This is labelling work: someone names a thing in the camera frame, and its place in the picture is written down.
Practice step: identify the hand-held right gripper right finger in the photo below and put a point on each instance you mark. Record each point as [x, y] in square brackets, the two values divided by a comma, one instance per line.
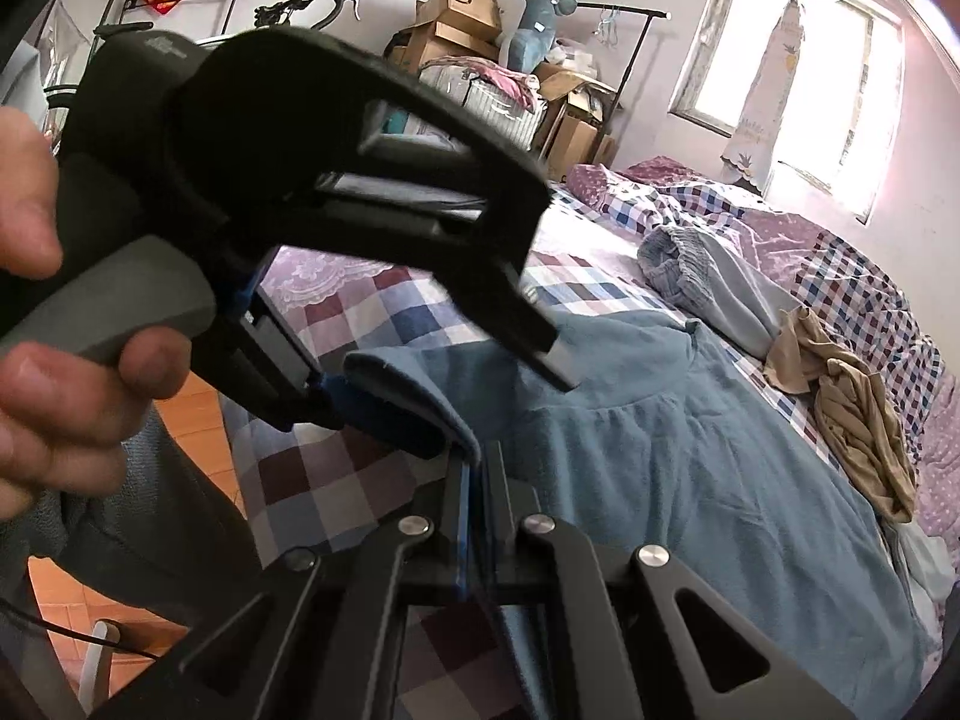
[510, 540]

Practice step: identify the window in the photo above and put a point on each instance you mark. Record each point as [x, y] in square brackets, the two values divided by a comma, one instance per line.
[802, 67]

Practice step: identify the printed cardboard box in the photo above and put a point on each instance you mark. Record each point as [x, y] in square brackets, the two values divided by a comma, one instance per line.
[457, 4]

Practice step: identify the plain cardboard box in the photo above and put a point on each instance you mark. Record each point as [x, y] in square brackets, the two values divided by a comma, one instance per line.
[442, 45]

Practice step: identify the tan T-shirt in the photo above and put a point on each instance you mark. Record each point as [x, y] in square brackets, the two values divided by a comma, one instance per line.
[855, 405]

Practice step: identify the black clothes rack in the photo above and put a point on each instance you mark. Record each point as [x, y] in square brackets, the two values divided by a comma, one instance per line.
[637, 37]

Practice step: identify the white printed curtain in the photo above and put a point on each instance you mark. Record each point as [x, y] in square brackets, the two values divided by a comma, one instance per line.
[772, 67]

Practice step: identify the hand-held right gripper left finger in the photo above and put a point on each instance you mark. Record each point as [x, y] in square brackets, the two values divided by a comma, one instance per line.
[465, 540]

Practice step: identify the blue shark plush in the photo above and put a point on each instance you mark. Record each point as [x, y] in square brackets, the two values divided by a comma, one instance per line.
[536, 26]

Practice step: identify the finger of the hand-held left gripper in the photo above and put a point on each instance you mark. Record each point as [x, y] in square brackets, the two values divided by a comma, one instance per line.
[262, 360]
[262, 127]

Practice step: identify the white suitcase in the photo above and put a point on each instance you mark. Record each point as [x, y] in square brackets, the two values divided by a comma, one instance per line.
[487, 109]

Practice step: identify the person's left hand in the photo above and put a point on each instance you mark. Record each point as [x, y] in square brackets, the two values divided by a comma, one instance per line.
[67, 420]

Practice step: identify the stack of cardboard boxes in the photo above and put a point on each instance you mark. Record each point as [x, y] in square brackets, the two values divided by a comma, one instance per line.
[574, 86]

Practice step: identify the pink cloth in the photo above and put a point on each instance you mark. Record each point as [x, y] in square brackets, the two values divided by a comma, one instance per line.
[487, 75]

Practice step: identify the light blue pants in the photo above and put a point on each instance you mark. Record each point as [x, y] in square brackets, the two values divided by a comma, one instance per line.
[712, 277]

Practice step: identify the teal T-shirt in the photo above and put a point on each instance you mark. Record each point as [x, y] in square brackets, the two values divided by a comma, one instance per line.
[675, 480]

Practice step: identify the checked and dotted duvet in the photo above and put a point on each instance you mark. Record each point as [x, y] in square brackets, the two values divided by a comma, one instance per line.
[825, 255]

